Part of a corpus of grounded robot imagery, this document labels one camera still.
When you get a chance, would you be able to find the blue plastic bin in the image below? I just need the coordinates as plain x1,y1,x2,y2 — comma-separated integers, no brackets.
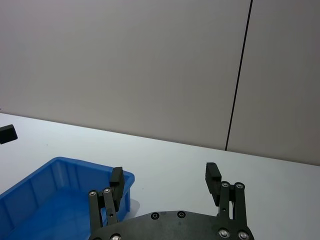
0,156,136,240

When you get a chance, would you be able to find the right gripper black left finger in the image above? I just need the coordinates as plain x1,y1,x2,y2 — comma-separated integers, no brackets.
88,166,125,232

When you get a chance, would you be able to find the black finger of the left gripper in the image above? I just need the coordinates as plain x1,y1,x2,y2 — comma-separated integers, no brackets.
0,124,18,146

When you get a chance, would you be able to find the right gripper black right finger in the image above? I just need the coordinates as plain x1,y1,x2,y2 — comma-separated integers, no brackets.
205,162,250,226

